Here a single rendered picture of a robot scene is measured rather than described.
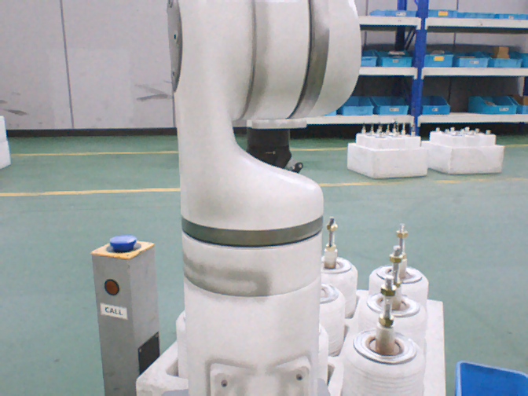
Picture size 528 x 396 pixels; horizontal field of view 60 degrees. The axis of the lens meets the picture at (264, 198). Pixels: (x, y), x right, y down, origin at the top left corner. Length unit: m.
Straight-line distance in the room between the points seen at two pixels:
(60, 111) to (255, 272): 5.79
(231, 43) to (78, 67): 5.72
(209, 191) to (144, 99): 5.58
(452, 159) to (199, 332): 3.03
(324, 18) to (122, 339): 0.63
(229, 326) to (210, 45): 0.16
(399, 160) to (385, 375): 2.55
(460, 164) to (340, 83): 3.05
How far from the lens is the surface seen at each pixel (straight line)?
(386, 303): 0.57
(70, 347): 1.15
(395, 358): 0.58
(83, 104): 5.94
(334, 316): 0.70
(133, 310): 0.74
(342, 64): 0.26
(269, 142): 0.77
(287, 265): 0.27
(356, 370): 0.58
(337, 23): 0.26
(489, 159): 3.43
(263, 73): 0.25
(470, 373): 0.87
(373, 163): 2.97
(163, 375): 0.68
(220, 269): 0.27
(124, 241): 0.73
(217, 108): 0.24
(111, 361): 0.82
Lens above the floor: 0.56
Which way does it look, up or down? 14 degrees down
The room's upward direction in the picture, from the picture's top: straight up
